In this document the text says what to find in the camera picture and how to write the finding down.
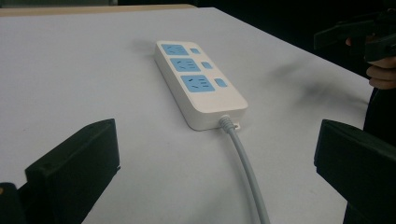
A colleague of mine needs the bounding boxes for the white power strip blue sockets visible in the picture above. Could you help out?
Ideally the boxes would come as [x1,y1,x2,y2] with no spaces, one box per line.
[153,39,249,132]

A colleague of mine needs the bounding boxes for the grey power strip cable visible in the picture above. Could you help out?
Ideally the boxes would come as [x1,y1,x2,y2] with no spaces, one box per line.
[219,115,272,224]

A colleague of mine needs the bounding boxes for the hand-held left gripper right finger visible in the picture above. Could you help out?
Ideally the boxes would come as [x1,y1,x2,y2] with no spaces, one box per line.
[313,119,396,224]

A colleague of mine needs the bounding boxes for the tan wooden board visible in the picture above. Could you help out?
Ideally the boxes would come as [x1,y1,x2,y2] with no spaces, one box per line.
[0,4,198,18]

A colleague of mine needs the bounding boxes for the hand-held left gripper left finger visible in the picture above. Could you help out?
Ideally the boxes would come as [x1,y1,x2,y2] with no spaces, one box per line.
[24,118,121,224]

